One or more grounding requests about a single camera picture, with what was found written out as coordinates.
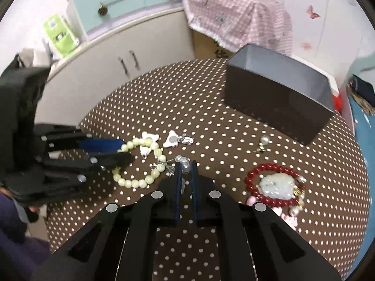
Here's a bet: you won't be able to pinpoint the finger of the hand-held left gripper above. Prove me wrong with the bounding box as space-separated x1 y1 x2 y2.
34 124 125 155
4 152 136 207

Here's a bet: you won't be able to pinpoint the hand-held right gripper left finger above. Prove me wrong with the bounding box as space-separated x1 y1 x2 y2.
31 160 184 281

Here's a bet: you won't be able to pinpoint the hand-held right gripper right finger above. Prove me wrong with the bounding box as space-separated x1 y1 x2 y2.
189 160 342 281

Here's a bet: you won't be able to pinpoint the silver dangling earring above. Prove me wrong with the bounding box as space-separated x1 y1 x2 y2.
151 155 191 177

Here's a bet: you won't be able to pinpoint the pale green bead bracelet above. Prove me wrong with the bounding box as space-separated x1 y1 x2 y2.
113 137 167 188

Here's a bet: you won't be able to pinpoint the red bead bracelet jade pendant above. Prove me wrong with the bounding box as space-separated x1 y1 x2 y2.
245 164 307 208

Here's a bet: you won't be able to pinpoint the grey metal tin box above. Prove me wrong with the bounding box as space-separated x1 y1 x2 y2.
224 43 335 146

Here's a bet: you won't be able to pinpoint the white charm with silver disc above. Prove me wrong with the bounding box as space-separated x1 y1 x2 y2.
163 131 180 148

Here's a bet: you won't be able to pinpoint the white shell charms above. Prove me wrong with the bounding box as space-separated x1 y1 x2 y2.
140 132 160 159

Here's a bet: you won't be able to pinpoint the green box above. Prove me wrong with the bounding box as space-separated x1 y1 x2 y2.
43 15 80 59

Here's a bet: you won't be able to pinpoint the pearl earring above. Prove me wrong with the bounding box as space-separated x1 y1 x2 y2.
254 135 269 153

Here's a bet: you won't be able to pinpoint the white cabinet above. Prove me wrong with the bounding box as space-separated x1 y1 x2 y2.
35 6 196 129

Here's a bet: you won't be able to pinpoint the person's purple clothing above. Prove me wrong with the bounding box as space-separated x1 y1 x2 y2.
0 192 51 281

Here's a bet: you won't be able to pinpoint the cardboard box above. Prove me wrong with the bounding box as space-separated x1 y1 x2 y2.
192 29 233 61

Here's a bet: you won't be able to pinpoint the white board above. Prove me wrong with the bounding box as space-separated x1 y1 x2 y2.
293 54 341 96

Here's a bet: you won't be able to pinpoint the blue patterned bed sheet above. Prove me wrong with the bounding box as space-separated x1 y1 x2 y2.
347 91 375 188

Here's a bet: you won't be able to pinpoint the pink checked cloth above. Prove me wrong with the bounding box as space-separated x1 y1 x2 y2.
181 0 293 57

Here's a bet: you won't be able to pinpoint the dark folded clothes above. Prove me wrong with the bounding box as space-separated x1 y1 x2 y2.
350 74 375 109

